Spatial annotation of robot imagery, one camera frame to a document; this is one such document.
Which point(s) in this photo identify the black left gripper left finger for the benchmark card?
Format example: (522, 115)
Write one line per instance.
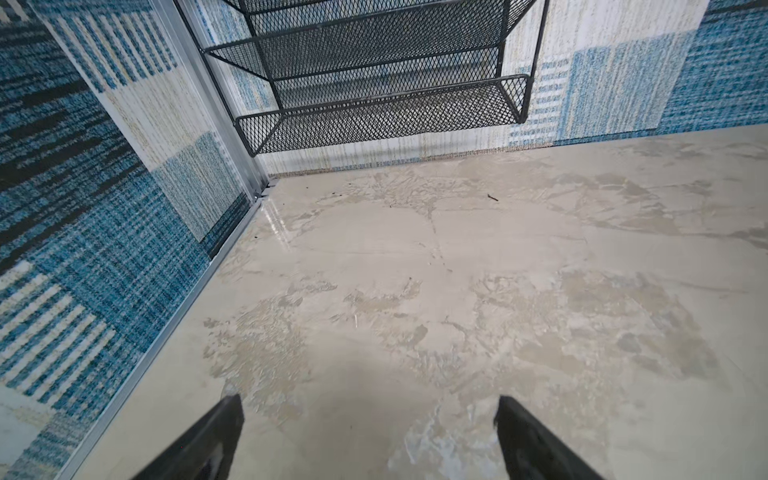
(206, 450)

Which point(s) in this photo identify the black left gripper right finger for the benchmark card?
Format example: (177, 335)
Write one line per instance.
(531, 451)

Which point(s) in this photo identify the black mesh wire shelf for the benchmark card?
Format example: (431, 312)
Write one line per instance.
(297, 75)

